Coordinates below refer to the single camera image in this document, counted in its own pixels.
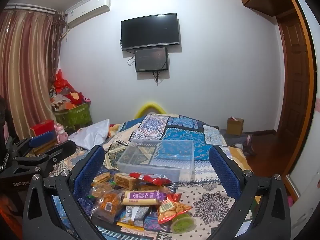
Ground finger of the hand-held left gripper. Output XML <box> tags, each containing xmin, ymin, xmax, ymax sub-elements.
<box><xmin>14</xmin><ymin>132</ymin><xmax>58</xmax><ymax>156</ymax></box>
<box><xmin>12</xmin><ymin>140</ymin><xmax>77</xmax><ymax>175</ymax></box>

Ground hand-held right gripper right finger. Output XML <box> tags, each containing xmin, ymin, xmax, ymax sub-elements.
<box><xmin>209</xmin><ymin>145</ymin><xmax>292</xmax><ymax>240</ymax></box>

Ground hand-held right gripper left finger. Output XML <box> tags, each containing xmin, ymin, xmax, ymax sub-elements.
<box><xmin>22</xmin><ymin>144</ymin><xmax>105</xmax><ymax>240</ymax></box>

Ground cracker packet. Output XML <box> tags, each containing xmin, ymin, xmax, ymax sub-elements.
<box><xmin>91</xmin><ymin>172</ymin><xmax>112</xmax><ymax>187</ymax></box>

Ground clear bag of chips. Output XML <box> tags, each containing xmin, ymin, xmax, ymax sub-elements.
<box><xmin>89</xmin><ymin>183</ymin><xmax>113</xmax><ymax>198</ymax></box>

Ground golden pastry packet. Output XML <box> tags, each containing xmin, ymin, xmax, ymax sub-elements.
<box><xmin>114</xmin><ymin>172</ymin><xmax>139</xmax><ymax>190</ymax></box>

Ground orange crispy snack bag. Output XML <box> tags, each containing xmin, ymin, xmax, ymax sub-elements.
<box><xmin>93</xmin><ymin>190</ymin><xmax>125</xmax><ymax>222</ymax></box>

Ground clear plastic storage container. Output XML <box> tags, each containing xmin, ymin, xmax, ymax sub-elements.
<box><xmin>116</xmin><ymin>139</ymin><xmax>196</xmax><ymax>182</ymax></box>

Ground yellow bar with purple label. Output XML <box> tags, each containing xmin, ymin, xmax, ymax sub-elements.
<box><xmin>122</xmin><ymin>190</ymin><xmax>167</xmax><ymax>207</ymax></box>

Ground red peanut bag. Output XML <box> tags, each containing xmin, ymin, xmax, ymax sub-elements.
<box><xmin>157</xmin><ymin>193</ymin><xmax>193</xmax><ymax>225</ymax></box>

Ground red sausage packet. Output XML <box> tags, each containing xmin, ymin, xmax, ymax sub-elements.
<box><xmin>129</xmin><ymin>172</ymin><xmax>171</xmax><ymax>187</ymax></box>

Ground green jelly cup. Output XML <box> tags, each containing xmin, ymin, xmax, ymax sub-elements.
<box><xmin>171</xmin><ymin>211</ymin><xmax>197</xmax><ymax>233</ymax></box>

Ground red box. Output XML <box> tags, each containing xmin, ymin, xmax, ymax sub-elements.
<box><xmin>30</xmin><ymin>120</ymin><xmax>56</xmax><ymax>137</ymax></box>

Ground pink plush toy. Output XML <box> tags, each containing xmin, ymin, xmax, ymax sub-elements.
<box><xmin>53</xmin><ymin>123</ymin><xmax>69</xmax><ymax>143</ymax></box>

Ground dark cloth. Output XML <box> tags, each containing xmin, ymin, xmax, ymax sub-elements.
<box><xmin>224</xmin><ymin>129</ymin><xmax>256</xmax><ymax>157</ymax></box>

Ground white pillow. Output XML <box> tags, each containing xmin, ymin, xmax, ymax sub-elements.
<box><xmin>68</xmin><ymin>118</ymin><xmax>111</xmax><ymax>151</ymax></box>

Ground cardboard box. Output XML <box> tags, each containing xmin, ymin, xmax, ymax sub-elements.
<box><xmin>226</xmin><ymin>116</ymin><xmax>244</xmax><ymax>136</ymax></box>

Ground green storage box with clutter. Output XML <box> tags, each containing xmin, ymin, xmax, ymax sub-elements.
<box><xmin>51</xmin><ymin>68</ymin><xmax>91</xmax><ymax>111</ymax></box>

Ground silver wrapped cake packet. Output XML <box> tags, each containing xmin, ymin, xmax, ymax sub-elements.
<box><xmin>119</xmin><ymin>206</ymin><xmax>151</xmax><ymax>227</ymax></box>

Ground striped curtain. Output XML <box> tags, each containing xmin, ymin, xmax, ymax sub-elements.
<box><xmin>0</xmin><ymin>4</ymin><xmax>66</xmax><ymax>143</ymax></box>

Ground wooden door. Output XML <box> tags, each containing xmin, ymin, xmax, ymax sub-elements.
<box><xmin>276</xmin><ymin>7</ymin><xmax>316</xmax><ymax>177</ymax></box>

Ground small black monitor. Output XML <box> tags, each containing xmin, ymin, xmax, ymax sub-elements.
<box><xmin>134</xmin><ymin>47</ymin><xmax>169</xmax><ymax>73</ymax></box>

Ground white air conditioner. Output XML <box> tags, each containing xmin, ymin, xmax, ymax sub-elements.
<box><xmin>65</xmin><ymin>0</ymin><xmax>111</xmax><ymax>29</ymax></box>

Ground yellow foam ring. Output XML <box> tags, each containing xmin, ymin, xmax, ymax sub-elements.
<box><xmin>134</xmin><ymin>101</ymin><xmax>167</xmax><ymax>118</ymax></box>

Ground black cables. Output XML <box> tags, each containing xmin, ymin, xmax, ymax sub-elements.
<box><xmin>152</xmin><ymin>70</ymin><xmax>164</xmax><ymax>86</ymax></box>

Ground wall-mounted black television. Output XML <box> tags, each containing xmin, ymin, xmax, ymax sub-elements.
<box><xmin>121</xmin><ymin>13</ymin><xmax>181</xmax><ymax>51</ymax></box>

